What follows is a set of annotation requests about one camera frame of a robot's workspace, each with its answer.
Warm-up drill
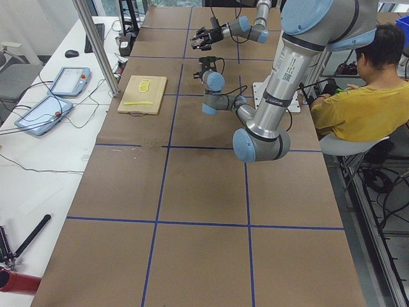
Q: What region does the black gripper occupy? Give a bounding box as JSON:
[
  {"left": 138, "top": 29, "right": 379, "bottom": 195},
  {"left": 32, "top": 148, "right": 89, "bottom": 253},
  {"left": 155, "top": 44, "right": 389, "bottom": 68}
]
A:
[
  {"left": 200, "top": 60, "right": 217, "bottom": 75},
  {"left": 191, "top": 27, "right": 224, "bottom": 51}
]

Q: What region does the clear glass shaker cup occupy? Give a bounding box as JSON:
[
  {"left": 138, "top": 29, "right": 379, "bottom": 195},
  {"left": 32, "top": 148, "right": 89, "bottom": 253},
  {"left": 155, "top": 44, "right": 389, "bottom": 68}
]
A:
[{"left": 190, "top": 37, "right": 203, "bottom": 49}]

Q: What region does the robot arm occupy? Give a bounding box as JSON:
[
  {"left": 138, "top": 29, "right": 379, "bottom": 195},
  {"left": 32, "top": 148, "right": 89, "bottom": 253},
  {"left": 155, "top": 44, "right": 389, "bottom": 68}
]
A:
[
  {"left": 190, "top": 0, "right": 277, "bottom": 51},
  {"left": 194, "top": 0, "right": 378, "bottom": 162}
]

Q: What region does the wooden cutting board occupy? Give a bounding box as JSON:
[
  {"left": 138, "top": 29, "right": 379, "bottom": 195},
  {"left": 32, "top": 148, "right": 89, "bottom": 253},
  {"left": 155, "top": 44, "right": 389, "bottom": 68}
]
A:
[{"left": 118, "top": 75, "right": 167, "bottom": 115}]

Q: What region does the yellow plastic knife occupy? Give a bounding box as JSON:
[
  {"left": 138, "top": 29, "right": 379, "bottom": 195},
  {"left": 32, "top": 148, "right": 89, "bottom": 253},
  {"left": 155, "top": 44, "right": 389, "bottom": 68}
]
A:
[{"left": 123, "top": 100, "right": 154, "bottom": 106}]

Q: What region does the black box with label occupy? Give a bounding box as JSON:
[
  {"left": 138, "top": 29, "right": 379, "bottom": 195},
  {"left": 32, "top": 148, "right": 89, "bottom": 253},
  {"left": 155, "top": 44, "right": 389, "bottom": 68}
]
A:
[{"left": 119, "top": 33, "right": 136, "bottom": 57}]

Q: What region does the black keyboard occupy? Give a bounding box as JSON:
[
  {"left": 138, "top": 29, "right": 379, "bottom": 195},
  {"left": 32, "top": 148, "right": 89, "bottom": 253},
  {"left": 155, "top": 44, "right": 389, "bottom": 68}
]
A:
[{"left": 84, "top": 22, "right": 105, "bottom": 54}]

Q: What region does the black computer mouse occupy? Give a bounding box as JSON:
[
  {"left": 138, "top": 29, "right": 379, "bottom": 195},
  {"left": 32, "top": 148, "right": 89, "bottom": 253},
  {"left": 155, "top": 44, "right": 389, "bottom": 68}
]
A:
[{"left": 65, "top": 49, "right": 79, "bottom": 58}]

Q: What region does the far blue teach pendant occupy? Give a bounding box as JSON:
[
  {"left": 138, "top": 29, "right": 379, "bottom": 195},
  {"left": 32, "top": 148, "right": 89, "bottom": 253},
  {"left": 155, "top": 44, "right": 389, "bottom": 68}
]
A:
[{"left": 47, "top": 67, "right": 91, "bottom": 98}]

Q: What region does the blue teach pendant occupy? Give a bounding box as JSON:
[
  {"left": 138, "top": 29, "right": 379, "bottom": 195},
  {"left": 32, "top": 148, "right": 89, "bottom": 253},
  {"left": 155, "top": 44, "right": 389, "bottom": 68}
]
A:
[
  {"left": 47, "top": 67, "right": 91, "bottom": 98},
  {"left": 15, "top": 95, "right": 73, "bottom": 136}
]

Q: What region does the person in yellow shirt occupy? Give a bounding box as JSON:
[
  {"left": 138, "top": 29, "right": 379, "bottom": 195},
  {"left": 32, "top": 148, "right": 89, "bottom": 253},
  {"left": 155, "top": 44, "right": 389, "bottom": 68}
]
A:
[{"left": 309, "top": 22, "right": 409, "bottom": 143}]

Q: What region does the near blue teach pendant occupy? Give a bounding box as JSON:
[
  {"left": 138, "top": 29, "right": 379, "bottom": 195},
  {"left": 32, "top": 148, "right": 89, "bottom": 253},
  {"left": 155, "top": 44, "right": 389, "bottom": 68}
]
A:
[{"left": 15, "top": 95, "right": 73, "bottom": 136}]

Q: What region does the grey office chair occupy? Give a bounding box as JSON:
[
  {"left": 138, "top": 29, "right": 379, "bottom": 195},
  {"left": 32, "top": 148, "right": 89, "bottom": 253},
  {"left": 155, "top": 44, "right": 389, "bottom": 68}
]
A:
[{"left": 1, "top": 42, "right": 43, "bottom": 102}]

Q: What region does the black handheld controller tool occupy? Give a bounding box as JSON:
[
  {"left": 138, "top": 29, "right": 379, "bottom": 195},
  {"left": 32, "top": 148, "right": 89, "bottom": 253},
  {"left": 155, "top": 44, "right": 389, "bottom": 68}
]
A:
[{"left": 1, "top": 214, "right": 51, "bottom": 271}]

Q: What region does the red cylinder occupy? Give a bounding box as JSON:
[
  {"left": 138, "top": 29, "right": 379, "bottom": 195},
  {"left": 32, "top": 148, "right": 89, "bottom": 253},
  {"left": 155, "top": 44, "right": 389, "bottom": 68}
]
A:
[{"left": 1, "top": 267, "right": 42, "bottom": 295}]

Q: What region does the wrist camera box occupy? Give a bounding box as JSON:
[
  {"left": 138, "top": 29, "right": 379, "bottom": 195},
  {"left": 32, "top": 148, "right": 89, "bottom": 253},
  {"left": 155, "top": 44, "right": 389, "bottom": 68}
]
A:
[
  {"left": 199, "top": 56, "right": 224, "bottom": 65},
  {"left": 210, "top": 17, "right": 220, "bottom": 29}
]

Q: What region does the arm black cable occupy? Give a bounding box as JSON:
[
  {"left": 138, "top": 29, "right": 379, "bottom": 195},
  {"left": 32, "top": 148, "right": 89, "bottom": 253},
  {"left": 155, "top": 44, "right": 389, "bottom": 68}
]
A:
[
  {"left": 209, "top": 0, "right": 247, "bottom": 44},
  {"left": 217, "top": 57, "right": 293, "bottom": 132}
]

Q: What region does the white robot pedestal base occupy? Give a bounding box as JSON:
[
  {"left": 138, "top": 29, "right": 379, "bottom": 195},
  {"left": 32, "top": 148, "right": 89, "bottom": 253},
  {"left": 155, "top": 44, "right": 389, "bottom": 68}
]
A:
[{"left": 252, "top": 81, "right": 301, "bottom": 113}]

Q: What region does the aluminium frame post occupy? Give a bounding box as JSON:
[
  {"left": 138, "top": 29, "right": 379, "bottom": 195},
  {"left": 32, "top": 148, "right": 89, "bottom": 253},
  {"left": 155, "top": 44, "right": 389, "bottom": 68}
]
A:
[{"left": 72, "top": 0, "right": 120, "bottom": 97}]

